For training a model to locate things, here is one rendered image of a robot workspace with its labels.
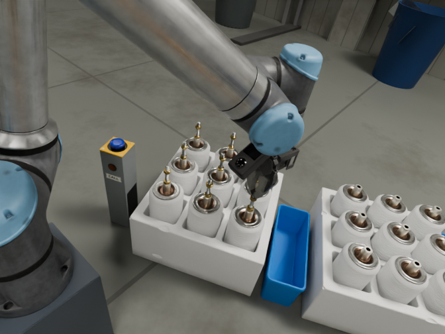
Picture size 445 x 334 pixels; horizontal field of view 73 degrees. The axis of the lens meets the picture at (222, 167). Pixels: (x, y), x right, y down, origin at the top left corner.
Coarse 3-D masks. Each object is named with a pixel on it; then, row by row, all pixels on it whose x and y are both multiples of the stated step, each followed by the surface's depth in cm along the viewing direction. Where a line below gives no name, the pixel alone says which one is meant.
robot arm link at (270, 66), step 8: (248, 56) 51; (256, 56) 52; (264, 56) 52; (256, 64) 49; (264, 64) 50; (272, 64) 51; (264, 72) 47; (272, 72) 51; (280, 72) 51; (280, 80) 51
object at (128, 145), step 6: (114, 138) 87; (108, 144) 85; (126, 144) 86; (132, 144) 86; (102, 150) 83; (108, 150) 83; (114, 150) 83; (120, 150) 83; (126, 150) 84; (120, 156) 82
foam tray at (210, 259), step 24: (144, 216) 84; (264, 216) 95; (144, 240) 88; (168, 240) 84; (192, 240) 81; (216, 240) 82; (264, 240) 84; (168, 264) 92; (192, 264) 88; (216, 264) 85; (240, 264) 81; (240, 288) 88
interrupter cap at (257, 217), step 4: (240, 208) 82; (244, 208) 82; (236, 212) 81; (240, 212) 81; (244, 212) 81; (256, 212) 82; (236, 216) 80; (240, 216) 80; (252, 216) 81; (256, 216) 81; (260, 216) 81; (236, 220) 78; (240, 220) 79; (244, 220) 79; (248, 220) 79; (252, 220) 80; (256, 220) 79; (260, 220) 80; (240, 224) 78; (244, 224) 78; (248, 224) 78; (252, 224) 78; (256, 224) 78
